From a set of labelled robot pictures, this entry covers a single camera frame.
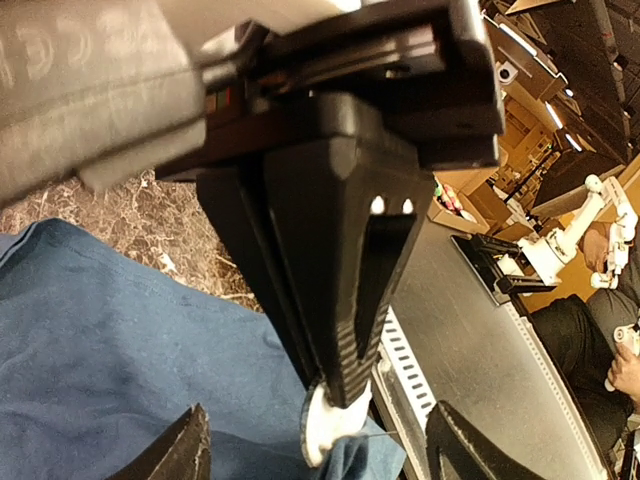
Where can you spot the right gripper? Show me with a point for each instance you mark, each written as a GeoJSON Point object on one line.
{"type": "Point", "coordinates": [423, 71]}

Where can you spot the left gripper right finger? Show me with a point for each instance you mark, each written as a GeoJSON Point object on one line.
{"type": "Point", "coordinates": [450, 436]}

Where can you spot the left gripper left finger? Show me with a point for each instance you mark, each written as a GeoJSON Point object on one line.
{"type": "Point", "coordinates": [182, 451]}

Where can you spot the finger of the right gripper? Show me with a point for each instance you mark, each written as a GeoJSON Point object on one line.
{"type": "Point", "coordinates": [347, 213]}
{"type": "Point", "coordinates": [235, 201]}

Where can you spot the blue t-shirt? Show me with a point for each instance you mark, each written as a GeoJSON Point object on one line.
{"type": "Point", "coordinates": [100, 355]}

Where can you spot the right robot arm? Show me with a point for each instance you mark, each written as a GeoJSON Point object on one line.
{"type": "Point", "coordinates": [103, 90]}

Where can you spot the cardboard box with items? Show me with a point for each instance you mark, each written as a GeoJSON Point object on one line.
{"type": "Point", "coordinates": [465, 202]}

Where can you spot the seated person in background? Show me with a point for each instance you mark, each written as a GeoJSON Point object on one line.
{"type": "Point", "coordinates": [578, 336]}

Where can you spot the white slotted cable duct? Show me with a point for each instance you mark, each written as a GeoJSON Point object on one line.
{"type": "Point", "coordinates": [488, 364]}

